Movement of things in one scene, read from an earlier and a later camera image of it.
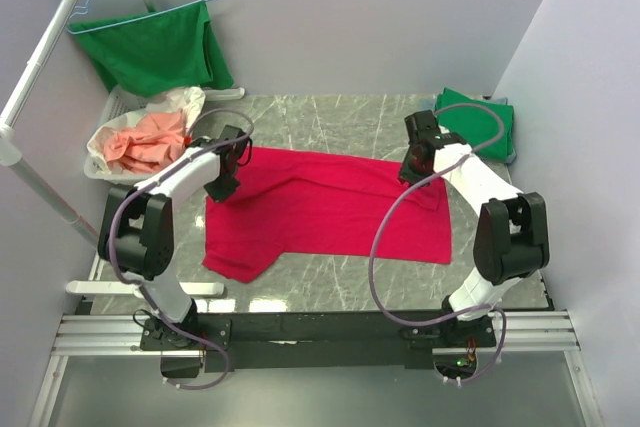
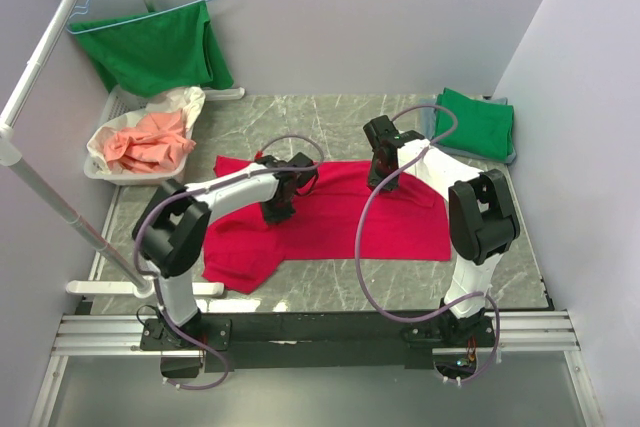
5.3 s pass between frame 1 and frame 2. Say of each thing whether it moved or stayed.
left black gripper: moved
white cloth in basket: stayed
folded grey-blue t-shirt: stayed
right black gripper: moved
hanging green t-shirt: stayed
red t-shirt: stayed
